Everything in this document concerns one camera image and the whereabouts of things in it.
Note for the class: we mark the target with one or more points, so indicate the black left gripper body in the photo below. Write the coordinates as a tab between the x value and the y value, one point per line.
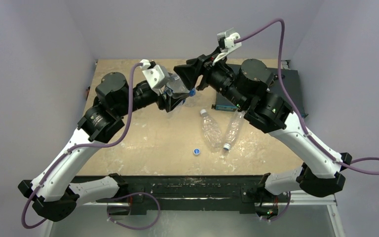
160	100

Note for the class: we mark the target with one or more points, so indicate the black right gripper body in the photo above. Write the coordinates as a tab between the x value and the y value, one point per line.
204	72

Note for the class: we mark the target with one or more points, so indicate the green label water bottle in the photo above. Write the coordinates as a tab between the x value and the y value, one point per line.
175	88

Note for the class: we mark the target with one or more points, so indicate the clear bottle white cap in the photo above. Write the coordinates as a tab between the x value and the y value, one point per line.
211	131

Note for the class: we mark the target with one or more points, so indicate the blue white bottle cap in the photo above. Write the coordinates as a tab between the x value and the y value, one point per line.
196	152

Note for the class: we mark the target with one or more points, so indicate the blue label Pocari bottle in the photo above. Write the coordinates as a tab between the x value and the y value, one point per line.
190	100

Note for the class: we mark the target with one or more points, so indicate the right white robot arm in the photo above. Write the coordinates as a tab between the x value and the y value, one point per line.
320	174

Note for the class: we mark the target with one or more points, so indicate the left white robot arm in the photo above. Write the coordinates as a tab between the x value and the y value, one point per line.
53	195

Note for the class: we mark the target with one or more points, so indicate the clear bottle blue cap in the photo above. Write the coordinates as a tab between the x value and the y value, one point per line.
233	130

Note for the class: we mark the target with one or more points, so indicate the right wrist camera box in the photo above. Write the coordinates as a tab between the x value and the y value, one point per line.
227	44

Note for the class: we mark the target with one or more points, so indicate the dark network switch box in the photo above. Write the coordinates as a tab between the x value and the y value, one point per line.
292	84

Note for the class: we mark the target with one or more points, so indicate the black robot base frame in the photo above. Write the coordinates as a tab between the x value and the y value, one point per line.
241	193

